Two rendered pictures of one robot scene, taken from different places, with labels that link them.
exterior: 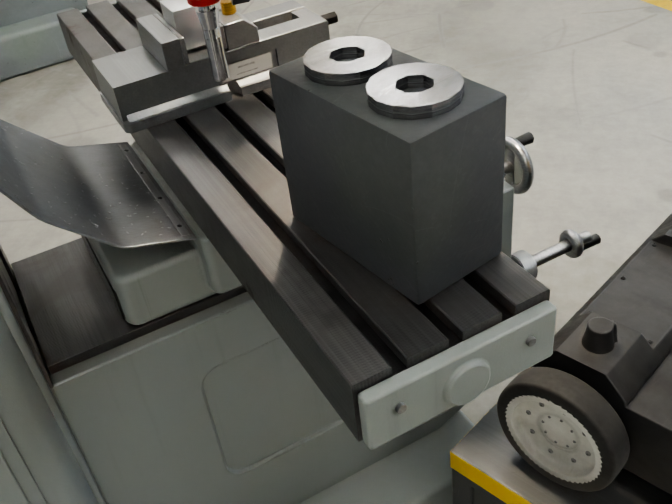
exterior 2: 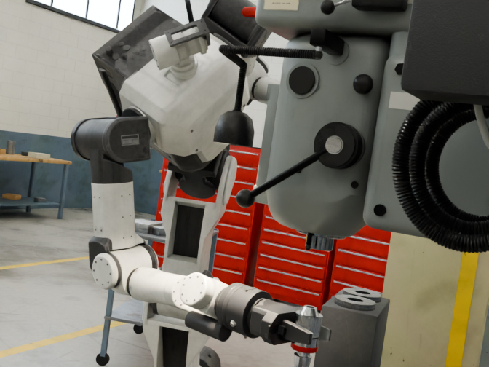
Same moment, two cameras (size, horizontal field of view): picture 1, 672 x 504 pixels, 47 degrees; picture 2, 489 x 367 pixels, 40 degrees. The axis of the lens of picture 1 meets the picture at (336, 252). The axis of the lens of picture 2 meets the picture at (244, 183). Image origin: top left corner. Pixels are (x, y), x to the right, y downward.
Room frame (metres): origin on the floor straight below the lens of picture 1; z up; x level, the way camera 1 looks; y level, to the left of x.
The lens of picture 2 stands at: (1.85, 0.94, 1.43)
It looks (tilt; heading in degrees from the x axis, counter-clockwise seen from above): 3 degrees down; 232
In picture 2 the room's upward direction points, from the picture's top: 8 degrees clockwise
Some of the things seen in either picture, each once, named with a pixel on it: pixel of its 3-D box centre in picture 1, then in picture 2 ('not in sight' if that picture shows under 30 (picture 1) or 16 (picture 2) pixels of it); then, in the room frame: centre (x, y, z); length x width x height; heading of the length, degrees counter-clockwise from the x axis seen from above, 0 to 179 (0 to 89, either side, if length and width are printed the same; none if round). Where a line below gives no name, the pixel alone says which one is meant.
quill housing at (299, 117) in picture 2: not in sight; (336, 137); (1.04, 0.13, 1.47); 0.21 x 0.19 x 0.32; 24
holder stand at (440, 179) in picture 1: (386, 157); (352, 338); (0.69, -0.06, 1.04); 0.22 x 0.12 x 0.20; 33
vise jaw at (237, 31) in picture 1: (223, 22); not in sight; (1.16, 0.12, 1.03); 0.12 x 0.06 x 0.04; 24
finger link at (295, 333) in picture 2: not in sight; (295, 333); (1.07, 0.13, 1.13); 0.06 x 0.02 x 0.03; 100
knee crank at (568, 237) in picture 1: (554, 251); not in sight; (1.13, -0.41, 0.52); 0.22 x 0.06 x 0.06; 114
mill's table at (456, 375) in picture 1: (225, 127); not in sight; (1.07, 0.14, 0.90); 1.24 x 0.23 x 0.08; 24
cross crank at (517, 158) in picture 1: (496, 171); not in sight; (1.25, -0.33, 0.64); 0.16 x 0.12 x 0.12; 114
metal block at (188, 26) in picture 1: (187, 21); not in sight; (1.14, 0.17, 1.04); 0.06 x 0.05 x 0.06; 24
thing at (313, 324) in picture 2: not in sight; (306, 328); (1.04, 0.13, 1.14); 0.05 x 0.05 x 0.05
